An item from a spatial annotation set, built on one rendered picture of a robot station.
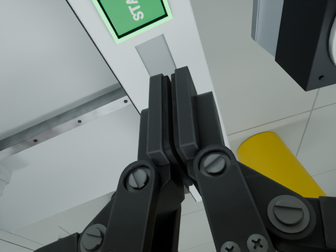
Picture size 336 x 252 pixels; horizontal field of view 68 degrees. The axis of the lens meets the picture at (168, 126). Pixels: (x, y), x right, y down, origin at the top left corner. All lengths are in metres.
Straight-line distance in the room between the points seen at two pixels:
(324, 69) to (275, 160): 1.59
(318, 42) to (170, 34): 0.23
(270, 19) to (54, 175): 0.53
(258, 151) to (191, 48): 1.83
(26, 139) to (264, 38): 0.45
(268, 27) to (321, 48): 0.10
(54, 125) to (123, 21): 0.28
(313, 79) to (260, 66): 1.24
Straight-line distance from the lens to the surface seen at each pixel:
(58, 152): 0.56
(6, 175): 0.55
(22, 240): 0.90
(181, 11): 0.25
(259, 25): 0.46
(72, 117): 0.46
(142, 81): 0.27
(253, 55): 1.60
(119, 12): 0.23
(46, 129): 0.48
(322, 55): 0.43
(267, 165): 1.99
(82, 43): 0.40
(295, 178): 1.94
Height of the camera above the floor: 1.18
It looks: 43 degrees down
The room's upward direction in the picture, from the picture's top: 163 degrees clockwise
